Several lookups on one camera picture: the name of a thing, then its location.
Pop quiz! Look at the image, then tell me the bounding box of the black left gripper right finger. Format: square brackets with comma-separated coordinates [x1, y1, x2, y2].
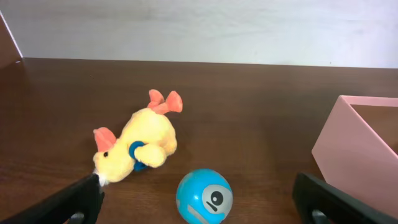
[292, 172, 397, 224]

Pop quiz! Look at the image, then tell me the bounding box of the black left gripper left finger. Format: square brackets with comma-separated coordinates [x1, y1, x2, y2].
[2, 174, 104, 224]

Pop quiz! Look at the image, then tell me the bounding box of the pink open cardboard box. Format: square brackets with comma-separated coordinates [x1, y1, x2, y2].
[312, 95, 397, 217]

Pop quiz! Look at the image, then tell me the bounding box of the yellow plush bunny toy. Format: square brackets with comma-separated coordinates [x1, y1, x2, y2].
[93, 89, 183, 187]

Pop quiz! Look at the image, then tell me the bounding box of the blue robot ball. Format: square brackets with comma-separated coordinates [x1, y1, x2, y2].
[176, 169, 233, 223]

